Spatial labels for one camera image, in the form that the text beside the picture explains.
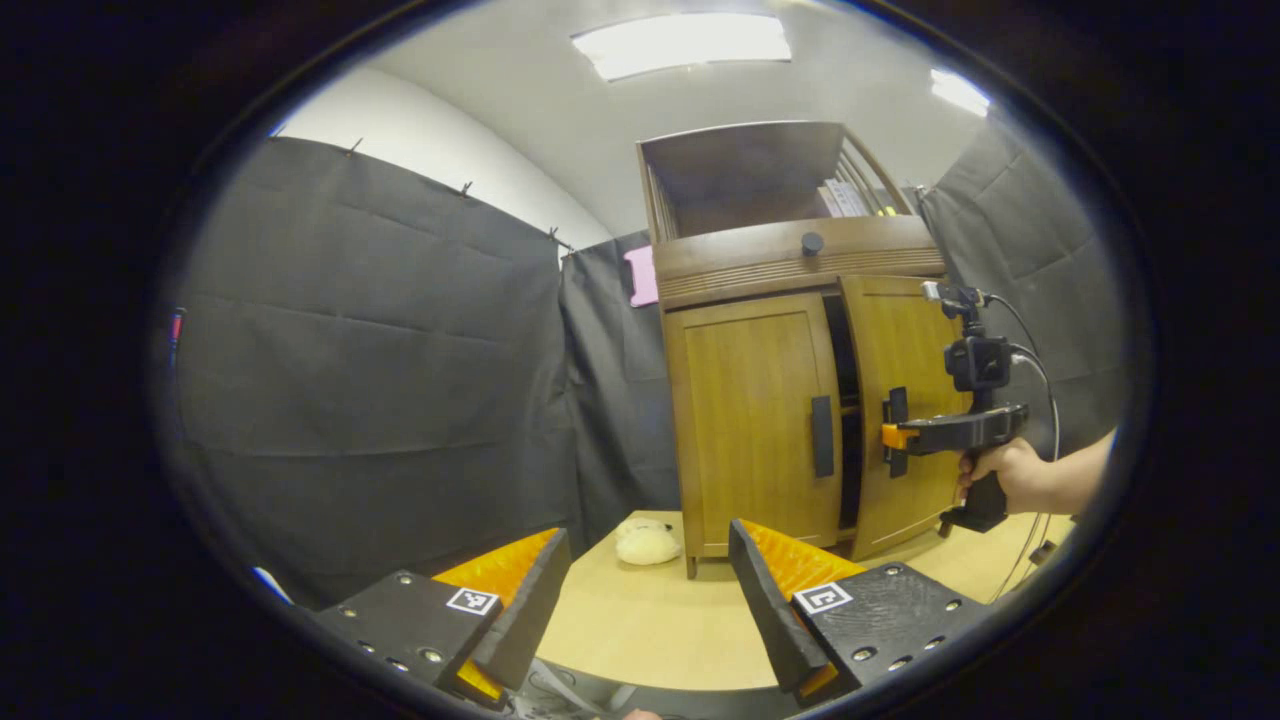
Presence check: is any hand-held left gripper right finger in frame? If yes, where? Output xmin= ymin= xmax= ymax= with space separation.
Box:
xmin=728 ymin=518 xmax=996 ymax=706

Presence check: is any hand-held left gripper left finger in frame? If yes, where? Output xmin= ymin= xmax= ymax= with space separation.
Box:
xmin=310 ymin=527 xmax=573 ymax=711

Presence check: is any wooden shoe cabinet door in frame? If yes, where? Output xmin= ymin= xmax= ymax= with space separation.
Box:
xmin=840 ymin=275 xmax=976 ymax=561
xmin=665 ymin=292 xmax=846 ymax=556

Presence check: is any wooden double-door shoe cabinet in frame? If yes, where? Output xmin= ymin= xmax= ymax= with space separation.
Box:
xmin=637 ymin=120 xmax=976 ymax=579

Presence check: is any wooden cabinet drawer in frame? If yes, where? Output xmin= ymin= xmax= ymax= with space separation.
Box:
xmin=652 ymin=215 xmax=947 ymax=311

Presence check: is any cream plush toy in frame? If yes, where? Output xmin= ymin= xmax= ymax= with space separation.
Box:
xmin=614 ymin=517 xmax=685 ymax=567

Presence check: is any black backdrop cloth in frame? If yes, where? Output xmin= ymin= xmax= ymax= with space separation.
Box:
xmin=165 ymin=120 xmax=1131 ymax=611

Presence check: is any small ceiling light panel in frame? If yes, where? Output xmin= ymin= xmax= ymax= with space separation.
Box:
xmin=930 ymin=68 xmax=993 ymax=118

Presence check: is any large ceiling light panel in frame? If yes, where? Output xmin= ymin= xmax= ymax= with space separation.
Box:
xmin=572 ymin=12 xmax=793 ymax=83

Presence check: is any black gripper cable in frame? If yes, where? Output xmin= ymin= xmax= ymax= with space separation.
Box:
xmin=985 ymin=293 xmax=1063 ymax=604

